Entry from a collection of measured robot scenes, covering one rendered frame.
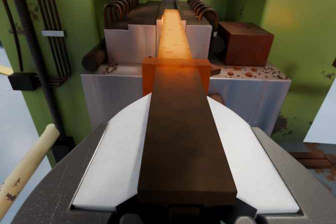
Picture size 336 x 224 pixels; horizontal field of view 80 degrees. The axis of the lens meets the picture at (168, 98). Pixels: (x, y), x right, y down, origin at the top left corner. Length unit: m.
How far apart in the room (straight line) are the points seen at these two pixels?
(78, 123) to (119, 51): 0.38
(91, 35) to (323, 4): 0.57
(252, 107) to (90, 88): 0.31
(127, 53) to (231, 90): 0.21
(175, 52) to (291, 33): 0.48
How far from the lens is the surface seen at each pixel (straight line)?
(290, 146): 0.63
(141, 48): 0.41
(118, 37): 0.41
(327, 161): 0.62
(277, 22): 0.60
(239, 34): 0.42
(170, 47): 0.19
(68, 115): 0.73
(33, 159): 0.67
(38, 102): 0.74
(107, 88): 0.39
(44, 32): 0.61
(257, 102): 0.42
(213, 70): 0.38
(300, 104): 0.75
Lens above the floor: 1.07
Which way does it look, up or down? 31 degrees down
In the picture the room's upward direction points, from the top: 2 degrees clockwise
